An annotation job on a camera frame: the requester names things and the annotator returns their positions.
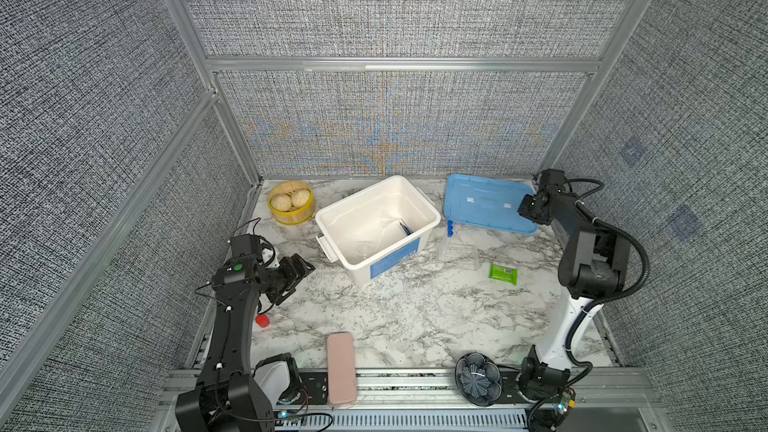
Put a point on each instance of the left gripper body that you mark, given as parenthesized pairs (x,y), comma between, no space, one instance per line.
(276,278)

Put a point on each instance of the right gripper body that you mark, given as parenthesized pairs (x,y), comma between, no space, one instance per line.
(528,209)

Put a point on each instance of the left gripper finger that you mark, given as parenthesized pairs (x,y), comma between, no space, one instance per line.
(300,267)
(283,291)

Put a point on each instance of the blue plastic bin lid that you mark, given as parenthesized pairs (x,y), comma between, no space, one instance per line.
(487,203)

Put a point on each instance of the clear plastic funnel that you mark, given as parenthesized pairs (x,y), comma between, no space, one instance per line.
(364,250)

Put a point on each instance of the white plastic storage bin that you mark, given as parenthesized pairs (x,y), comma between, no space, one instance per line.
(360,216)

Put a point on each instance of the blue-capped test tube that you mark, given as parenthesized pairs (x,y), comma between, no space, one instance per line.
(453,247)

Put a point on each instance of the metal tweezers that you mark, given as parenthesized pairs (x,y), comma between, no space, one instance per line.
(407,231)

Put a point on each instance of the clear glass stirring rod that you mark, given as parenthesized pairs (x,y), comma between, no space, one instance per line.
(384,239)

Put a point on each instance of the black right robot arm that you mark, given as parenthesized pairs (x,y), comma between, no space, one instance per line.
(592,267)

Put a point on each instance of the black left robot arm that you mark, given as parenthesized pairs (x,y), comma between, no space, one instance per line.
(226,397)

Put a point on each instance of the red bottle cap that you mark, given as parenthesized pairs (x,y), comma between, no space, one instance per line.
(262,321)

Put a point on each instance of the yellow bamboo steamer basket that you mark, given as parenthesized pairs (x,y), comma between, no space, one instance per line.
(296,215)

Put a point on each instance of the left steamed bun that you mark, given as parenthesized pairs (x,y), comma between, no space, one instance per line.
(281,202)

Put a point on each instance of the steamed bun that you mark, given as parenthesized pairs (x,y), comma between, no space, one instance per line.
(300,197)
(281,202)

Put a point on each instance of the right steamed bun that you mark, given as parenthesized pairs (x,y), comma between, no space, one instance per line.
(300,197)

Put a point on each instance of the green packet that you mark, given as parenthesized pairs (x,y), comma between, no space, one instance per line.
(503,274)

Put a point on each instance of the pink rectangular case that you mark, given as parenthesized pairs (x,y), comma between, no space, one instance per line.
(341,369)

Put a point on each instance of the black flower-shaped dish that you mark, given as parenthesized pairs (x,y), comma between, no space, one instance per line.
(478,379)

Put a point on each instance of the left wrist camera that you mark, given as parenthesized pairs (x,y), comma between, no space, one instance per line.
(256,246)

